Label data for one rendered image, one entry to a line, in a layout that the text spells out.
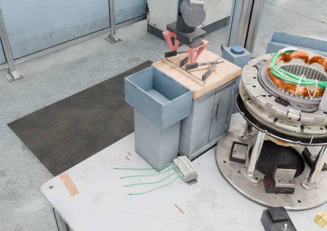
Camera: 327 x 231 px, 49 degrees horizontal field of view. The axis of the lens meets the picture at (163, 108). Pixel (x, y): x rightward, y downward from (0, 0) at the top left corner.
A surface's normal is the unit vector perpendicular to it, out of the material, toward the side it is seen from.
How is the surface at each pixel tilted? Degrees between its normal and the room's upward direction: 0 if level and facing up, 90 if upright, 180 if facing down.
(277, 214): 0
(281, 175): 90
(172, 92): 90
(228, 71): 0
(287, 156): 0
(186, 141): 90
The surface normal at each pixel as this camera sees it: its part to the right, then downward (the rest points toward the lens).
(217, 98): 0.66, 0.48
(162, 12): -0.68, 0.40
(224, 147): 0.04, -0.79
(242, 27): 0.11, 0.62
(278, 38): -0.38, 0.56
